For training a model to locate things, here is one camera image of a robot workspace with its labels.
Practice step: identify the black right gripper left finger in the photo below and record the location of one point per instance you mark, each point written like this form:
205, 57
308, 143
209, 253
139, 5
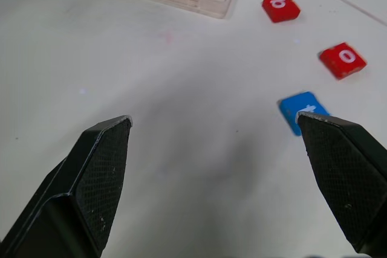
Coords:
90, 185

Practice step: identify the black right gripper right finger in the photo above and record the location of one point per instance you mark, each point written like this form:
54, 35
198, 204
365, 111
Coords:
344, 173

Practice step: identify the blue letter tile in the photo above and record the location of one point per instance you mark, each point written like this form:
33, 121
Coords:
293, 105

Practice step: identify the red letter o block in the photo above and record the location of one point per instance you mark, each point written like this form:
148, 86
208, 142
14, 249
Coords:
337, 63

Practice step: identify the red tile letter b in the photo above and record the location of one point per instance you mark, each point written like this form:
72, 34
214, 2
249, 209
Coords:
281, 10

